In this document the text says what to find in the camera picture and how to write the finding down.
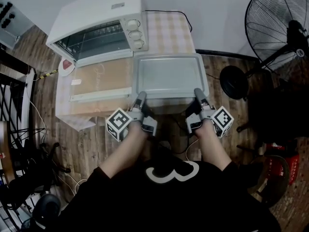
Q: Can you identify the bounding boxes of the black armchair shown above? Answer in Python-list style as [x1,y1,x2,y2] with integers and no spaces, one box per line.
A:
[236,81,309,145]

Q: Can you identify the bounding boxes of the red plastic crate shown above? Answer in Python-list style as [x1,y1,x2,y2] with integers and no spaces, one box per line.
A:
[283,153,301,186]

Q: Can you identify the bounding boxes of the black metal railing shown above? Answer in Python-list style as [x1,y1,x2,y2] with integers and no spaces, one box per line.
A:
[0,49,37,154]

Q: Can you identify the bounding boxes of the white floor cable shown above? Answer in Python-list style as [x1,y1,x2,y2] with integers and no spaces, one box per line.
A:
[28,100,88,196]

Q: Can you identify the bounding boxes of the person's left forearm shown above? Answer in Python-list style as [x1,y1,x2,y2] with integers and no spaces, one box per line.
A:
[100,123,148,180]

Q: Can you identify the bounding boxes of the brown wooden desk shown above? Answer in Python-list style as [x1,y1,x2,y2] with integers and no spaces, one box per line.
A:
[0,121,15,186]

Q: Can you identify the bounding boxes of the metal baking tray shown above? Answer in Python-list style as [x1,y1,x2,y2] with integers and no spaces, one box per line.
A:
[130,53,210,100]

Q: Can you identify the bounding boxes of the black curved cable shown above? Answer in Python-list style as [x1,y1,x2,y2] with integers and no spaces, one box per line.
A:
[144,9,193,32]

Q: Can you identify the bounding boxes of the person's black printed shirt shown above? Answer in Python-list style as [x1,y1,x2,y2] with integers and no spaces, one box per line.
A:
[55,151,282,232]

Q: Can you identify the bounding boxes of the white wall panel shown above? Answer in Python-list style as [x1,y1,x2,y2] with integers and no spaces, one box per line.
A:
[0,0,35,51]

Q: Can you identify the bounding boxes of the black office chair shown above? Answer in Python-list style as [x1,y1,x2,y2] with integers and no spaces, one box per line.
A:
[0,141,73,232]

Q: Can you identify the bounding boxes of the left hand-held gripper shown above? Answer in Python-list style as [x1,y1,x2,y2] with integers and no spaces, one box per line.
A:
[105,91,158,142]

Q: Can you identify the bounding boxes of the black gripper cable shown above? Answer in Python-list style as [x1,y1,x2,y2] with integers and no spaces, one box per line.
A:
[166,115,192,155]

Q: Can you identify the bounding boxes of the white plate with red piece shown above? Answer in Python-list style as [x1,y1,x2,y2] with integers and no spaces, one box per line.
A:
[58,57,76,77]

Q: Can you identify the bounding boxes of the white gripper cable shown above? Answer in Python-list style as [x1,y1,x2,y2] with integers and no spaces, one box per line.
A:
[184,139,200,162]

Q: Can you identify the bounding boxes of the yellow black striped cable cover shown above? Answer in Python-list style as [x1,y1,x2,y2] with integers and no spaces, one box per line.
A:
[36,69,60,82]

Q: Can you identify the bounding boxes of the black pedestal fan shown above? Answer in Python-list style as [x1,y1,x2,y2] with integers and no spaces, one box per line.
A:
[219,0,309,101]

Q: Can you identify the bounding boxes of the person's right forearm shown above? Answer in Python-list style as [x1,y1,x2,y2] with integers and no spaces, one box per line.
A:
[194,121,232,172]

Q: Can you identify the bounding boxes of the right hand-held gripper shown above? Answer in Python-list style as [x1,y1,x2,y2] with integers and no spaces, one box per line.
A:
[185,87,235,139]

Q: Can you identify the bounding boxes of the group of black wall holders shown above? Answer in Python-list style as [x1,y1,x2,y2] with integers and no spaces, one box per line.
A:
[0,1,16,30]

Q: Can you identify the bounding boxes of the white toaster oven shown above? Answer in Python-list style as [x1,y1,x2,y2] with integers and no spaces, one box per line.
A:
[45,0,149,69]

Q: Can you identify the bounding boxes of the table with checked cloth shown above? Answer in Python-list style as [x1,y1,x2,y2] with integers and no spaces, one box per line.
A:
[55,10,211,131]

